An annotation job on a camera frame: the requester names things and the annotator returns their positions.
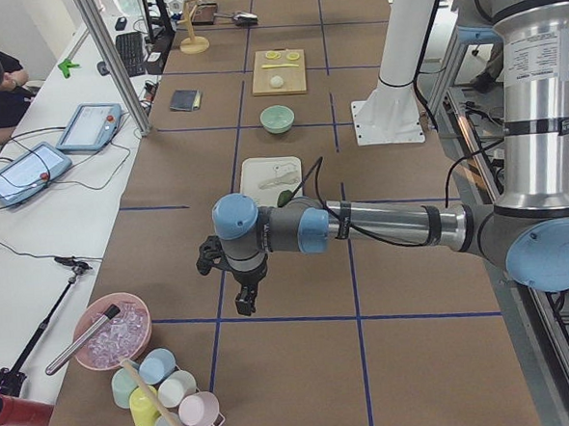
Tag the green clamp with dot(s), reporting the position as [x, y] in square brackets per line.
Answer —
[66, 66]

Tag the right lemon slice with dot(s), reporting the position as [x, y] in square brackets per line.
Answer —
[292, 56]

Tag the red cylinder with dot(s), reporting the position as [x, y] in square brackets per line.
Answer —
[15, 411]

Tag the green leaf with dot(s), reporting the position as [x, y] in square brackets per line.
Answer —
[284, 198]

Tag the pink cup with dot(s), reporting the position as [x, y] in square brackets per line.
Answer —
[199, 409]

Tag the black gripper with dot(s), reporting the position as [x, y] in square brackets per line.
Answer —
[246, 278]

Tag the green cup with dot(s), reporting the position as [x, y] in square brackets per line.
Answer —
[122, 386]

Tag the wooden mug tree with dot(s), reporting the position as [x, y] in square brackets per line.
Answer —
[193, 44]

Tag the near blue teach pendant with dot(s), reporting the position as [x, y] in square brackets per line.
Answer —
[32, 172]

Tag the white bear tray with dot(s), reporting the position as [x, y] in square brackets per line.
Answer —
[264, 178]

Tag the metal muddler with black tip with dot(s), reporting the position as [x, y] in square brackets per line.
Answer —
[71, 350]

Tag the metal scoop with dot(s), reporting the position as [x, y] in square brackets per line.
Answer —
[240, 18]

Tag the yellow plastic knife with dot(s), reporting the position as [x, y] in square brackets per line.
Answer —
[269, 66]

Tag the black keyboard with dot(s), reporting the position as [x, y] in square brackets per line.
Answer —
[131, 48]

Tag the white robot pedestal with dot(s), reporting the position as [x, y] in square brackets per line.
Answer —
[390, 114]

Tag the white cup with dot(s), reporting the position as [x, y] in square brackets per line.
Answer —
[176, 387]

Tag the green ceramic bowl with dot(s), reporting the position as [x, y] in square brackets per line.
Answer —
[277, 119]

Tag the dark blue folded cloth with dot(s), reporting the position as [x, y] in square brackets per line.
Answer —
[185, 100]

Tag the yellow cup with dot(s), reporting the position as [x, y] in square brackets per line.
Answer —
[143, 412]

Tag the wooden cutting board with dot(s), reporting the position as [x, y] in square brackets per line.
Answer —
[295, 81]

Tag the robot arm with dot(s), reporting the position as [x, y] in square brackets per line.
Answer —
[525, 232]

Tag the blue teach pendant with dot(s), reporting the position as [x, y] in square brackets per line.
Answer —
[91, 127]
[32, 172]

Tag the blue cup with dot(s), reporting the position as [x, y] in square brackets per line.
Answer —
[157, 366]

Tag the wooden stick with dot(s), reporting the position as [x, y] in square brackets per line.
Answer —
[125, 363]

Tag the aluminium frame post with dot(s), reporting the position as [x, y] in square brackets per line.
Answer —
[106, 47]

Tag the white steamed bun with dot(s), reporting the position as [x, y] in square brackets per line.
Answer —
[276, 82]

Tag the left lemon slice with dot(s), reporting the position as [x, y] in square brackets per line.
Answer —
[273, 54]

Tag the lemon slice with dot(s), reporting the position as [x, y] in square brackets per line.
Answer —
[292, 56]
[273, 54]

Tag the pink bowl with ice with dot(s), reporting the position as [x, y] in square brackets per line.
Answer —
[126, 335]

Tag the far blue teach pendant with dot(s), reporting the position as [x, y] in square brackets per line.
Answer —
[91, 127]

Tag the black tripod stick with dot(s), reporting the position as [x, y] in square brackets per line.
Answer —
[12, 379]

